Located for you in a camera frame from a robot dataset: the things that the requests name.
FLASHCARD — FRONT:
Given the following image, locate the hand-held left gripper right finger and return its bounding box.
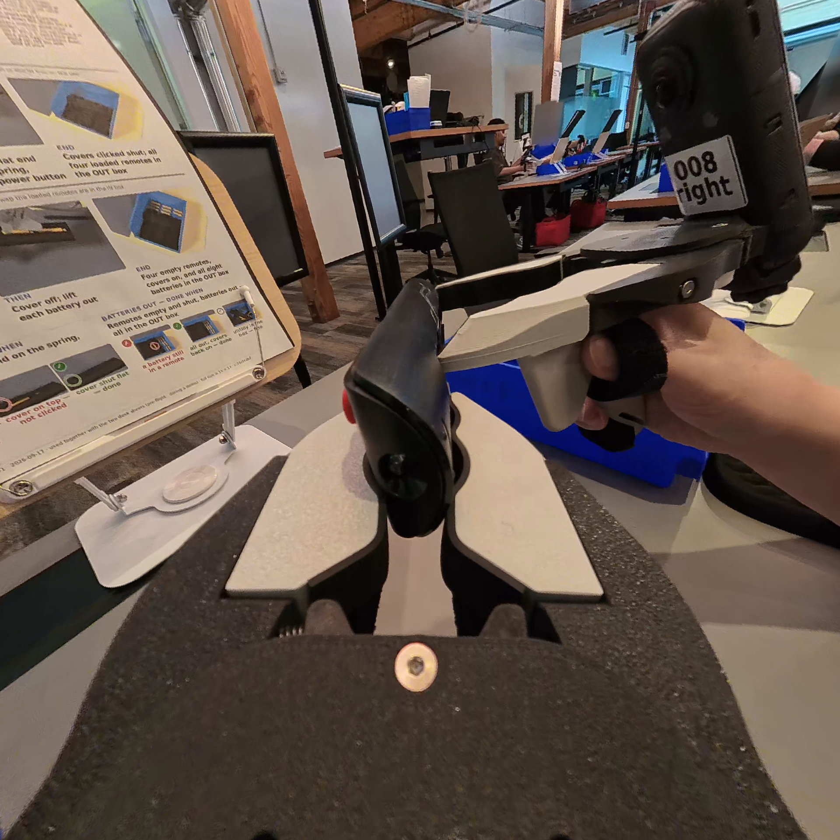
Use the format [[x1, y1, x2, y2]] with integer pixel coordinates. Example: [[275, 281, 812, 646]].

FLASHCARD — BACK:
[[440, 394, 607, 637]]

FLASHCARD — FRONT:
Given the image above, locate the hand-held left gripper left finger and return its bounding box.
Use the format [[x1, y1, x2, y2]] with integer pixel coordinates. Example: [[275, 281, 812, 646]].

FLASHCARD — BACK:
[[224, 418, 392, 637]]

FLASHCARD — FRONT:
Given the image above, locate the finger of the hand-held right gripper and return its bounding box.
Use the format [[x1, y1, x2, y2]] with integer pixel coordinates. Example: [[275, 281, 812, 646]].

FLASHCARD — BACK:
[[440, 297, 599, 376], [434, 254, 568, 313]]

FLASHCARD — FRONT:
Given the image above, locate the black remote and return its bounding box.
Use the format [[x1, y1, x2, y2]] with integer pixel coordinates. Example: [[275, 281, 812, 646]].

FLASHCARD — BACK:
[[344, 279, 464, 539]]

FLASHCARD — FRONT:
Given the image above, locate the person's right hand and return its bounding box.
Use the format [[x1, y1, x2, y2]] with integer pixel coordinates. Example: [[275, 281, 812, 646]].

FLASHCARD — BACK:
[[578, 305, 778, 456]]

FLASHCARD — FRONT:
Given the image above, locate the black office chair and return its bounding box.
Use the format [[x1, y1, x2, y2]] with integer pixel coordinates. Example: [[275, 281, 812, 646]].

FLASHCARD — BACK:
[[430, 162, 521, 279]]

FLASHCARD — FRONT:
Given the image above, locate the blue plastic bin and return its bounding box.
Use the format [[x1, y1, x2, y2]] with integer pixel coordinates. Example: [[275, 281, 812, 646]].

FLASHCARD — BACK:
[[444, 357, 710, 489]]

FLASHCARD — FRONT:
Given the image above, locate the wooden background desk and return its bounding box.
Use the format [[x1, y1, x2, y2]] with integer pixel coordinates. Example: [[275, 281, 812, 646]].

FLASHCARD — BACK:
[[325, 125, 508, 164]]

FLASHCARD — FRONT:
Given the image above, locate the black display panel stand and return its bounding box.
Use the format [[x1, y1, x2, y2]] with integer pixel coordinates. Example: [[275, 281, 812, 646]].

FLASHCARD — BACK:
[[339, 86, 410, 316]]

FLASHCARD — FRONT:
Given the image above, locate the black pole stand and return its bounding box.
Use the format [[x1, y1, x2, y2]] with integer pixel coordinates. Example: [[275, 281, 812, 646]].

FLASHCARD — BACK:
[[309, 0, 391, 320]]

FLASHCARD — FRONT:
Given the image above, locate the white stand base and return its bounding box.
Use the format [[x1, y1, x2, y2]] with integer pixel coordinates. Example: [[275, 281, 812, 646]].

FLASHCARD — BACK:
[[707, 287, 816, 328]]

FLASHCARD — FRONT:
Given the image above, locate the black floor sign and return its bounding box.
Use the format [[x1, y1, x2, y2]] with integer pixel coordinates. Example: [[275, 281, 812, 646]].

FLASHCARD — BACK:
[[178, 132, 311, 287]]

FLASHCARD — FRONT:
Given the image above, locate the wooden pillar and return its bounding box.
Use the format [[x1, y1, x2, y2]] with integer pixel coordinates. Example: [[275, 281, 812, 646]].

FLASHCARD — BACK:
[[210, 0, 340, 324]]

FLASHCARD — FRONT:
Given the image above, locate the instruction sheet on stand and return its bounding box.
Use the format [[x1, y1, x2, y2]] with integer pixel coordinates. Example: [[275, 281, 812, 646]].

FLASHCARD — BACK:
[[0, 0, 303, 589]]

